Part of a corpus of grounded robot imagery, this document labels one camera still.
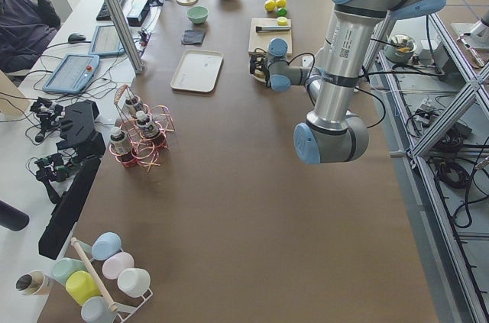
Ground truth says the yellow lemon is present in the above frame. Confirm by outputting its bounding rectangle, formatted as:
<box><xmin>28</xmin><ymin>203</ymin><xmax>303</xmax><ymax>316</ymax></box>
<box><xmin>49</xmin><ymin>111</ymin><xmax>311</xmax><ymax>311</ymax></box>
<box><xmin>264</xmin><ymin>0</ymin><xmax>276</xmax><ymax>12</ymax></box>
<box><xmin>275</xmin><ymin>0</ymin><xmax>287</xmax><ymax>8</ymax></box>

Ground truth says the cream rabbit tray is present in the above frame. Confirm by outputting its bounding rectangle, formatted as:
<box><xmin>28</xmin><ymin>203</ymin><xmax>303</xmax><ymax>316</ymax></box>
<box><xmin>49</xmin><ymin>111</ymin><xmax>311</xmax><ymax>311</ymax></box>
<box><xmin>170</xmin><ymin>50</ymin><xmax>223</xmax><ymax>93</ymax></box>

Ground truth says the yellow lemon lower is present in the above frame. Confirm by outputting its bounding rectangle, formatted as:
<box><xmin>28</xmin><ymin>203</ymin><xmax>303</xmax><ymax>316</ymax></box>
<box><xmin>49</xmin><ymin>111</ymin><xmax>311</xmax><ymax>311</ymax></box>
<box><xmin>275</xmin><ymin>0</ymin><xmax>287</xmax><ymax>8</ymax></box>

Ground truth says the wooden cutting board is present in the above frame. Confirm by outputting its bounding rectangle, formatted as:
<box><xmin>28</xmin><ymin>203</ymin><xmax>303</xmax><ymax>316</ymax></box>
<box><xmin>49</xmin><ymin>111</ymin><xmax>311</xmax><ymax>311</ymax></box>
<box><xmin>248</xmin><ymin>18</ymin><xmax>293</xmax><ymax>57</ymax></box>

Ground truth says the seated person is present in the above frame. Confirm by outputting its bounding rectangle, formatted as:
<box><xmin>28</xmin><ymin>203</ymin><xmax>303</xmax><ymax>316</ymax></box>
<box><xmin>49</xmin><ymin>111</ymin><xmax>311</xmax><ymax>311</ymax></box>
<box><xmin>1</xmin><ymin>0</ymin><xmax>61</xmax><ymax>73</ymax></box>

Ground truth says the yellow lemon upper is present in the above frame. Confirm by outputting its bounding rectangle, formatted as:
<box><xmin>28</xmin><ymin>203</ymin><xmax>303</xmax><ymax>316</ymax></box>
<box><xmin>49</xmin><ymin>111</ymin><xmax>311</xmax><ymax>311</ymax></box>
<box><xmin>264</xmin><ymin>0</ymin><xmax>276</xmax><ymax>12</ymax></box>

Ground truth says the tea bottle bottom left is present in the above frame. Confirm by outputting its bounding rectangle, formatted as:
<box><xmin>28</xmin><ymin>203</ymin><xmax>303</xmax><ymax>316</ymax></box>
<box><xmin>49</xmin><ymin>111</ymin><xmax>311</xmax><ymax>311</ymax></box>
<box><xmin>136</xmin><ymin>111</ymin><xmax>160</xmax><ymax>139</ymax></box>

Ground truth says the green lime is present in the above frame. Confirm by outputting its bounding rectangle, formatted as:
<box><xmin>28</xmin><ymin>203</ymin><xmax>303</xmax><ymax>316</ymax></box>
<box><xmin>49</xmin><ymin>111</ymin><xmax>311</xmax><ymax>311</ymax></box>
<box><xmin>277</xmin><ymin>7</ymin><xmax>288</xmax><ymax>17</ymax></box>

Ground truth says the black computer mouse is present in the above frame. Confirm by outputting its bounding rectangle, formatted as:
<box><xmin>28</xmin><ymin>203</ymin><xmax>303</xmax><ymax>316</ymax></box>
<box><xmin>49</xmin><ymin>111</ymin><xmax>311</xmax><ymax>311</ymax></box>
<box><xmin>67</xmin><ymin>33</ymin><xmax>86</xmax><ymax>44</ymax></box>

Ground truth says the tea bottle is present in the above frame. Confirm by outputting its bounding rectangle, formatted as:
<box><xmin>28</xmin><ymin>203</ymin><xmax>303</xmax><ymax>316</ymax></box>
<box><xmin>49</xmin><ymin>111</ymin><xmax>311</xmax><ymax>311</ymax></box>
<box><xmin>110</xmin><ymin>127</ymin><xmax>131</xmax><ymax>155</ymax></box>
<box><xmin>124</xmin><ymin>96</ymin><xmax>144</xmax><ymax>119</ymax></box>
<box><xmin>136</xmin><ymin>111</ymin><xmax>160</xmax><ymax>139</ymax></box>

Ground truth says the copper wire bottle rack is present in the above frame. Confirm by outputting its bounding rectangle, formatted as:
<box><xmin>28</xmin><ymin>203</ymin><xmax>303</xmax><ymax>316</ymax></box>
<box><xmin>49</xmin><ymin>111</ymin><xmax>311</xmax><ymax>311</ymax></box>
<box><xmin>108</xmin><ymin>84</ymin><xmax>175</xmax><ymax>170</ymax></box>

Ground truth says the pastel cup rack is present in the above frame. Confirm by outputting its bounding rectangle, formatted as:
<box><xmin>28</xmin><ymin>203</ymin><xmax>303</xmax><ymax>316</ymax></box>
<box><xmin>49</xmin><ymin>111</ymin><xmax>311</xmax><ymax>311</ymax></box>
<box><xmin>51</xmin><ymin>232</ymin><xmax>154</xmax><ymax>322</ymax></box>

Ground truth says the grey folded cloth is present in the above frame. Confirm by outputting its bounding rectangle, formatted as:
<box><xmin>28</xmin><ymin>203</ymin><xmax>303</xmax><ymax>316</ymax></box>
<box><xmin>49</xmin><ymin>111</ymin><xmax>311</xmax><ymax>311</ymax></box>
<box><xmin>181</xmin><ymin>29</ymin><xmax>206</xmax><ymax>46</ymax></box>

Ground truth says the teach pendant far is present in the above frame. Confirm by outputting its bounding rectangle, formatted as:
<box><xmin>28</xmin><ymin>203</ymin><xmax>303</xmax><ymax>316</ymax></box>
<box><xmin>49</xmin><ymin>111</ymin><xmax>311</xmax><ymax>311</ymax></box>
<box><xmin>89</xmin><ymin>25</ymin><xmax>125</xmax><ymax>57</ymax></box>

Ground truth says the tea bottle top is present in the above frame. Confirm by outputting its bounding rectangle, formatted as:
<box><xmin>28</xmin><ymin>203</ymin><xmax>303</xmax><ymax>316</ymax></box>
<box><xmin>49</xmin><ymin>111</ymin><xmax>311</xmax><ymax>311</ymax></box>
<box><xmin>124</xmin><ymin>96</ymin><xmax>144</xmax><ymax>119</ymax></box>

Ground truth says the teach pendant near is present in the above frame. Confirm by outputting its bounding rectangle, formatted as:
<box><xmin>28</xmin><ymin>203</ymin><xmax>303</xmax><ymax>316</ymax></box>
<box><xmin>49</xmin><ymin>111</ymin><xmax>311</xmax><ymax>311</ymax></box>
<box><xmin>42</xmin><ymin>54</ymin><xmax>100</xmax><ymax>94</ymax></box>

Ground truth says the green bowl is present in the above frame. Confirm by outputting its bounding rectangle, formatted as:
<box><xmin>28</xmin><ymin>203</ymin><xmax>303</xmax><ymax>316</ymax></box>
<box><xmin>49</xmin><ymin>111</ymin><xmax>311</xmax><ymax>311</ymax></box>
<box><xmin>186</xmin><ymin>6</ymin><xmax>209</xmax><ymax>24</ymax></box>

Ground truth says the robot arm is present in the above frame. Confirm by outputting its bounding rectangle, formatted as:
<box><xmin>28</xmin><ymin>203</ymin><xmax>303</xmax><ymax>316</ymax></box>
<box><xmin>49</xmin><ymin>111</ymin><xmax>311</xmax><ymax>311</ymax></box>
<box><xmin>293</xmin><ymin>0</ymin><xmax>446</xmax><ymax>164</ymax></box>
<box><xmin>249</xmin><ymin>37</ymin><xmax>325</xmax><ymax>104</ymax></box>

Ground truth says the lemon half slice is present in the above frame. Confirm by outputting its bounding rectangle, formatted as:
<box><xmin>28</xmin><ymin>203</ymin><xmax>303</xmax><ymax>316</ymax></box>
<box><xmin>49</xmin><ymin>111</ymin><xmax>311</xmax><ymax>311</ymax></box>
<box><xmin>277</xmin><ymin>17</ymin><xmax>288</xmax><ymax>26</ymax></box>

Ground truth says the teach pendant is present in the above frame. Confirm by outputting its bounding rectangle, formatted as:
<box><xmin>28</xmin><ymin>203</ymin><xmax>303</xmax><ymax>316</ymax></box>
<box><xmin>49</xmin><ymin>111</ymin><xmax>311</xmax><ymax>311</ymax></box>
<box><xmin>89</xmin><ymin>25</ymin><xmax>125</xmax><ymax>57</ymax></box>
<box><xmin>42</xmin><ymin>54</ymin><xmax>100</xmax><ymax>94</ymax></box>

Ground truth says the tea bottle bottom right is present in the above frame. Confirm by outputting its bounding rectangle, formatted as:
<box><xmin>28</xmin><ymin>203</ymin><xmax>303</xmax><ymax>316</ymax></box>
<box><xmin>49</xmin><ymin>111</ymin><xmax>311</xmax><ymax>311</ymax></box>
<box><xmin>110</xmin><ymin>127</ymin><xmax>131</xmax><ymax>155</ymax></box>

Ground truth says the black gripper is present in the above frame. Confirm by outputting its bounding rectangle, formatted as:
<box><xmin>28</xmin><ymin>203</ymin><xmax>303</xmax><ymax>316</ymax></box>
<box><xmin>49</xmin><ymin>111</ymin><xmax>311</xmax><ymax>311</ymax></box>
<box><xmin>249</xmin><ymin>53</ymin><xmax>270</xmax><ymax>86</ymax></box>

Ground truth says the aluminium frame post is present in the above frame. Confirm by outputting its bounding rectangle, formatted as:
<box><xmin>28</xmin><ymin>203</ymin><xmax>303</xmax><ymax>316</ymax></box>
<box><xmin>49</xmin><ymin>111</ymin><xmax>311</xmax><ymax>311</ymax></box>
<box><xmin>104</xmin><ymin>0</ymin><xmax>144</xmax><ymax>75</ymax></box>

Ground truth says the white round plate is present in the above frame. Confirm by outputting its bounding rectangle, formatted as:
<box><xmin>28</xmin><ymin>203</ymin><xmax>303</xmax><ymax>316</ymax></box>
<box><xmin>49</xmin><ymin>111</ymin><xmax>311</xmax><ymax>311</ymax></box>
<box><xmin>252</xmin><ymin>70</ymin><xmax>268</xmax><ymax>84</ymax></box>

